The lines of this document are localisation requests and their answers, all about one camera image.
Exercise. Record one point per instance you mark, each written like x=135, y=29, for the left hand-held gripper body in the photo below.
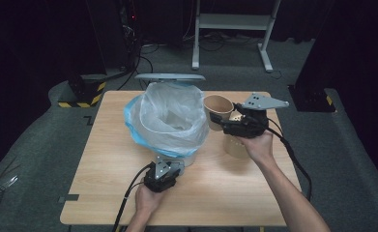
x=160, y=180

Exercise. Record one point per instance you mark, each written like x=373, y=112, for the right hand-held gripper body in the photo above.
x=251, y=127

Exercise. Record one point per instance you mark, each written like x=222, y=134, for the small brown paper cup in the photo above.
x=217, y=104

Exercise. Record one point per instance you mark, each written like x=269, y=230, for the grey pedal trash can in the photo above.
x=170, y=77

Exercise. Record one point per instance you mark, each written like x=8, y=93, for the person's left hand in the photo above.
x=149, y=199

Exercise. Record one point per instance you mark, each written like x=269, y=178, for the person's right hand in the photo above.
x=259, y=148

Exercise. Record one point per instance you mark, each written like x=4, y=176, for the large brown paper bucket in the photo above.
x=235, y=148

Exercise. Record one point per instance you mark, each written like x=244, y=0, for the blue and clear trash bag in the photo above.
x=164, y=129

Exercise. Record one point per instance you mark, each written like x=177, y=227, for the black base with yellow mark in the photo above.
x=309, y=100

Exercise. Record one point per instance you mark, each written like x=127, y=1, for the white metal stand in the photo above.
x=235, y=22

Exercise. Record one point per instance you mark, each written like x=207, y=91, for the grey tape strip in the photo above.
x=71, y=197

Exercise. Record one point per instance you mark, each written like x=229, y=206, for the black base with yellow stripes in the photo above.
x=86, y=93

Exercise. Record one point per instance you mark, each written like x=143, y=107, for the dark equipment rack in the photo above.
x=130, y=32

